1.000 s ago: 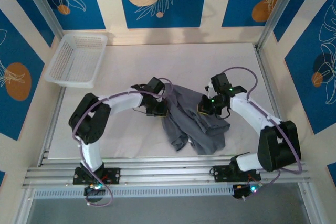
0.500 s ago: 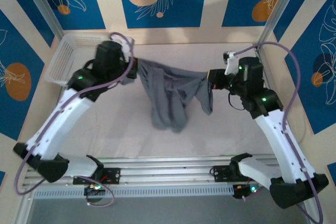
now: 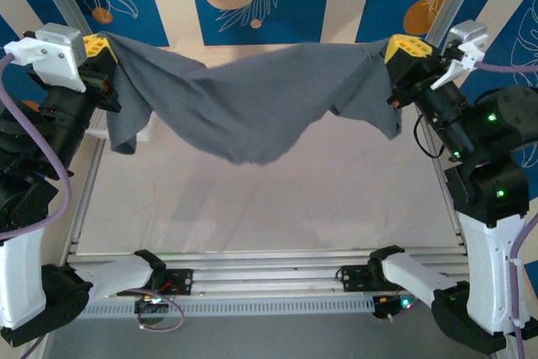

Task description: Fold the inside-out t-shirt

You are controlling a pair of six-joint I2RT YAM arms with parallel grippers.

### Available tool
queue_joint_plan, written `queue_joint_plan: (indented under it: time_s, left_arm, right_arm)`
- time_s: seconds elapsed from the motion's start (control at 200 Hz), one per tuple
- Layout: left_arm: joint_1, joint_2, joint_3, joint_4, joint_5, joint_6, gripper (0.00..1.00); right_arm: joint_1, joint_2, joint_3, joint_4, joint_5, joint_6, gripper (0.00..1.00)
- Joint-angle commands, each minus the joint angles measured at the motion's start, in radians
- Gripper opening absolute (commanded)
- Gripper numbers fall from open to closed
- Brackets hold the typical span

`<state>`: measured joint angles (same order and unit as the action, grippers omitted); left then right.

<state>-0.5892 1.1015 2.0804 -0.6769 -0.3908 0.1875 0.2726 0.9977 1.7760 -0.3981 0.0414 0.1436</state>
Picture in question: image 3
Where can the white plastic mesh basket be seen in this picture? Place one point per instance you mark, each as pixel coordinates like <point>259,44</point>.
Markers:
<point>117,133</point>

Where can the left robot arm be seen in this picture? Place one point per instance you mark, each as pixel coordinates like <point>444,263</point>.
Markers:
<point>21,275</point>

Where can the grey t-shirt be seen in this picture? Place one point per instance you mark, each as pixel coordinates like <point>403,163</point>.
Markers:
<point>252,102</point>

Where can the right aluminium table side rail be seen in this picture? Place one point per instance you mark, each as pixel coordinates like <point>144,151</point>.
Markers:
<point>454,224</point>

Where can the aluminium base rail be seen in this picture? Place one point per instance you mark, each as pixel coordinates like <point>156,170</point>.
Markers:
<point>260,275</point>

